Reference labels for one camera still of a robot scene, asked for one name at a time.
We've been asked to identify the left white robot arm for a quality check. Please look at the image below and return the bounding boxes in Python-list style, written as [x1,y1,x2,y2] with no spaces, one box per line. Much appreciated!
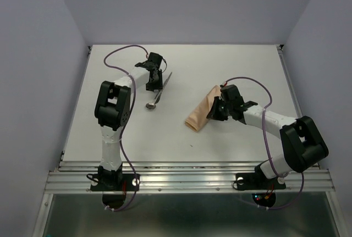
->
[94,52,164,190]

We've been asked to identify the silver metal spoon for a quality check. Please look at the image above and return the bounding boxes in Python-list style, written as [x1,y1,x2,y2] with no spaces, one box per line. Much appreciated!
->
[145,91,163,110]

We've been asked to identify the orange cloth napkin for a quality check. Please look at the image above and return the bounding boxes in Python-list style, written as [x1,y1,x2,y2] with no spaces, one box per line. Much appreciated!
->
[185,85,221,133]

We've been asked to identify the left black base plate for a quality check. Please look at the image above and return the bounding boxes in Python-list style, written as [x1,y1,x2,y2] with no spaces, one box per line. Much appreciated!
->
[86,174,140,192]

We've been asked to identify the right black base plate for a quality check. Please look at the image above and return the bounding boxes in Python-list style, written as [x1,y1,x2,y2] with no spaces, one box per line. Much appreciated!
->
[232,173,286,191]

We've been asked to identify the aluminium frame rail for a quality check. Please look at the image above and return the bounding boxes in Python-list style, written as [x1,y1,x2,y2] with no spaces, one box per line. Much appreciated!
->
[43,161,337,194]

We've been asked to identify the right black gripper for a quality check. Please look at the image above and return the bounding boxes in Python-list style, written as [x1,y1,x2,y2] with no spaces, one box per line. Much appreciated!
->
[205,96,232,121]

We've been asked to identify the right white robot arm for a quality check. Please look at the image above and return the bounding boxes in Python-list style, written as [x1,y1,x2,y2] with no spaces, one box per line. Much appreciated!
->
[207,85,329,188]

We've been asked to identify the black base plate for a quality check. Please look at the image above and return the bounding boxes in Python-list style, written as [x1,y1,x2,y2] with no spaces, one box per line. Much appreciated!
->
[232,173,286,191]
[86,174,140,192]

